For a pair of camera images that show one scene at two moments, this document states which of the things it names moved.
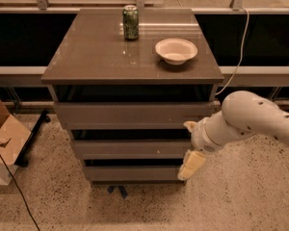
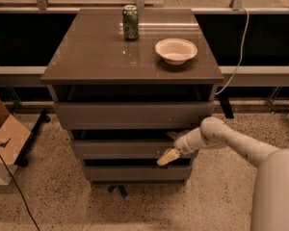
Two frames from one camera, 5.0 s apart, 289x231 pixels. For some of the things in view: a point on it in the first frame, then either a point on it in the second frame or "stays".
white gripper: x=201 y=138 to x=183 y=145
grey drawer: x=133 y=149 stays
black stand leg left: x=22 y=157 stays
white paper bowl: x=176 y=51 stays
